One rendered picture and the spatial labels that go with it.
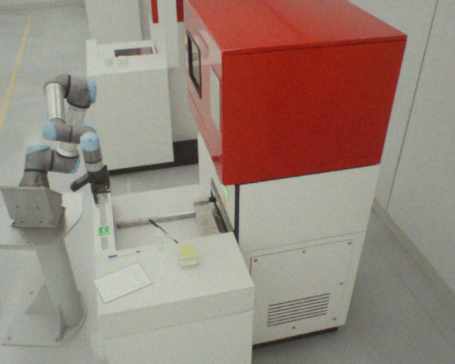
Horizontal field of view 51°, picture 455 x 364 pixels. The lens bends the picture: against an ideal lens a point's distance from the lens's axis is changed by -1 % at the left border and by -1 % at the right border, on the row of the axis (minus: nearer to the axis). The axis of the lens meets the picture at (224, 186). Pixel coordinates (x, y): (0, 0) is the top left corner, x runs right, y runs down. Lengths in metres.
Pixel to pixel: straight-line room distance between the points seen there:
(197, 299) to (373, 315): 1.57
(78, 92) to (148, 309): 1.07
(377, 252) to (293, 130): 1.86
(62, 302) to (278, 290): 1.27
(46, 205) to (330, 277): 1.52
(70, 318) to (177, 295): 1.29
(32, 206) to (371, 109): 1.67
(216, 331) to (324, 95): 1.08
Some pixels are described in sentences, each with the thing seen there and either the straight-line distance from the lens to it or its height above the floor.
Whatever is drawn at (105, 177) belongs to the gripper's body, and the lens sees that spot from 2.09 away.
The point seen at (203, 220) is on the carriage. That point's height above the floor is 0.88.
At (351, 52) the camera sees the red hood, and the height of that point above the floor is 1.77.
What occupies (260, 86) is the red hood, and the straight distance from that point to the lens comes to 1.85.
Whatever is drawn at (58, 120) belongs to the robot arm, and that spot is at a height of 1.49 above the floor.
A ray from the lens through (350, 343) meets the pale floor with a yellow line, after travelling 3.08.
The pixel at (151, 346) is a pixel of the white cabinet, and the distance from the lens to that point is 2.11.
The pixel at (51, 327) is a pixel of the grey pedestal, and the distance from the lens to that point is 3.22.
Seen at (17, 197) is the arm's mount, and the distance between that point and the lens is 2.56.
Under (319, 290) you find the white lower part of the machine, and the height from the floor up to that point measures 0.44.
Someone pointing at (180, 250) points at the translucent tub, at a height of 1.03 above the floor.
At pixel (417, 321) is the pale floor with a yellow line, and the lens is 3.31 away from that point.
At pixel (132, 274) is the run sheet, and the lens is 2.04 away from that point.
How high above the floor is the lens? 2.41
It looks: 35 degrees down
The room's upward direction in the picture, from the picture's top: straight up
